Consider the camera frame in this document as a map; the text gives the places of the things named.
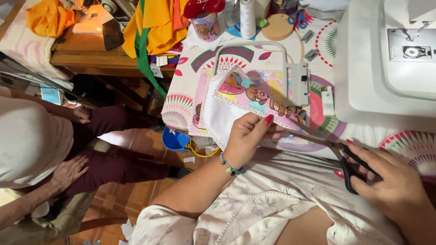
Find light blue box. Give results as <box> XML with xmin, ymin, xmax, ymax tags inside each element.
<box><xmin>40</xmin><ymin>84</ymin><xmax>64</xmax><ymax>105</ymax></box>

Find person's left hand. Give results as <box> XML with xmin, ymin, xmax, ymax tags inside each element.
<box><xmin>222</xmin><ymin>112</ymin><xmax>287</xmax><ymax>168</ymax></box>

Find blue handled scissors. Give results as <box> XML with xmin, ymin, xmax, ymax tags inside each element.
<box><xmin>287</xmin><ymin>10</ymin><xmax>308</xmax><ymax>30</ymax></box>

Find printed cup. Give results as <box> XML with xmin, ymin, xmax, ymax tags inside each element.
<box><xmin>190</xmin><ymin>13</ymin><xmax>221</xmax><ymax>43</ymax></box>

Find person's right hand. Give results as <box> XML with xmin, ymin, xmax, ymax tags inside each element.
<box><xmin>334</xmin><ymin>139</ymin><xmax>436</xmax><ymax>219</ymax></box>

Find yellow fabric pile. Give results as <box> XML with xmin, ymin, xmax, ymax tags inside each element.
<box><xmin>122</xmin><ymin>0</ymin><xmax>190</xmax><ymax>59</ymax></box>

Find white lighter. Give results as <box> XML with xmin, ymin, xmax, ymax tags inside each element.
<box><xmin>321</xmin><ymin>86</ymin><xmax>336</xmax><ymax>117</ymax></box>

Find blue plastic bucket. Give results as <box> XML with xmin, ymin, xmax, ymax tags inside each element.
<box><xmin>162</xmin><ymin>127</ymin><xmax>191</xmax><ymax>153</ymax></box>

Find yellow ring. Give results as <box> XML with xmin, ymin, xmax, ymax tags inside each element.
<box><xmin>186</xmin><ymin>139</ymin><xmax>221</xmax><ymax>158</ymax></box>

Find red cap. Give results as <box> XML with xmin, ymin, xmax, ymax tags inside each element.
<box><xmin>183</xmin><ymin>0</ymin><xmax>226</xmax><ymax>20</ymax></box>

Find round wooden disc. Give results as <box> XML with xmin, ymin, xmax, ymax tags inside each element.
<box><xmin>261</xmin><ymin>14</ymin><xmax>295</xmax><ymax>42</ymax></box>

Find white embroidery hoop frame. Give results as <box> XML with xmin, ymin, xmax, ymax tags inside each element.
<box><xmin>213</xmin><ymin>41</ymin><xmax>310</xmax><ymax>107</ymax></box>

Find white paper scraps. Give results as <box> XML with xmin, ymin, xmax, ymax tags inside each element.
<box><xmin>119</xmin><ymin>219</ymin><xmax>137</xmax><ymax>245</ymax></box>

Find orange cloth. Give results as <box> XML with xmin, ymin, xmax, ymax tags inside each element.
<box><xmin>25</xmin><ymin>0</ymin><xmax>76</xmax><ymax>38</ymax></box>

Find white thread cone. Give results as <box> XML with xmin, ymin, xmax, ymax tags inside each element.
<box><xmin>239</xmin><ymin>0</ymin><xmax>257</xmax><ymax>40</ymax></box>

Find colourful patterned tablecloth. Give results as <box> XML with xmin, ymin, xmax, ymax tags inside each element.
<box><xmin>161</xmin><ymin>10</ymin><xmax>436</xmax><ymax>178</ymax></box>

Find wooden table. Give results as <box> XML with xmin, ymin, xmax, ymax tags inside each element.
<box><xmin>50</xmin><ymin>3</ymin><xmax>176</xmax><ymax>79</ymax></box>

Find black handled scissors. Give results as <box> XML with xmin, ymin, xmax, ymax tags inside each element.
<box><xmin>288</xmin><ymin>119</ymin><xmax>377</xmax><ymax>195</ymax></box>

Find black phone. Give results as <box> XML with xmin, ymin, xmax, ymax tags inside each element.
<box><xmin>102</xmin><ymin>18</ymin><xmax>125</xmax><ymax>51</ymax></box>

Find green ribbon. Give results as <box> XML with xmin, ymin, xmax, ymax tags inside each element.
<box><xmin>134</xmin><ymin>0</ymin><xmax>168</xmax><ymax>99</ymax></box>

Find beaded bracelet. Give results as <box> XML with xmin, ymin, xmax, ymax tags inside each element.
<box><xmin>220</xmin><ymin>152</ymin><xmax>245</xmax><ymax>177</ymax></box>

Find person's floral white garment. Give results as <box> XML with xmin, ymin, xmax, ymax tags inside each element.
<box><xmin>129</xmin><ymin>146</ymin><xmax>409</xmax><ymax>245</ymax></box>

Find white sewing machine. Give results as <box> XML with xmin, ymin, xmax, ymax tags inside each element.
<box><xmin>59</xmin><ymin>0</ymin><xmax>139</xmax><ymax>34</ymax></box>

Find clear glass jar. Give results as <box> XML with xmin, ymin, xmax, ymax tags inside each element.
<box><xmin>223</xmin><ymin>0</ymin><xmax>241</xmax><ymax>28</ymax></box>

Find blue round disc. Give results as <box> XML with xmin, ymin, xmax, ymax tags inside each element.
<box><xmin>225</xmin><ymin>23</ymin><xmax>261</xmax><ymax>42</ymax></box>

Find printed fabric piece white backing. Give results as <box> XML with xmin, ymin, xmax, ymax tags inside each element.
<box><xmin>203</xmin><ymin>66</ymin><xmax>308</xmax><ymax>151</ymax></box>

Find white embroidery machine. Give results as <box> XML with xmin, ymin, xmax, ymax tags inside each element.
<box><xmin>333</xmin><ymin>0</ymin><xmax>436</xmax><ymax>134</ymax></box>

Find pink printed fabric piece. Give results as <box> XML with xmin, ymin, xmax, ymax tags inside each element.
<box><xmin>188</xmin><ymin>68</ymin><xmax>311</xmax><ymax>145</ymax></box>

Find pink and white cloth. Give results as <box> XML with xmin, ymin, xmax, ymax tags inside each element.
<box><xmin>0</xmin><ymin>0</ymin><xmax>72</xmax><ymax>81</ymax></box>

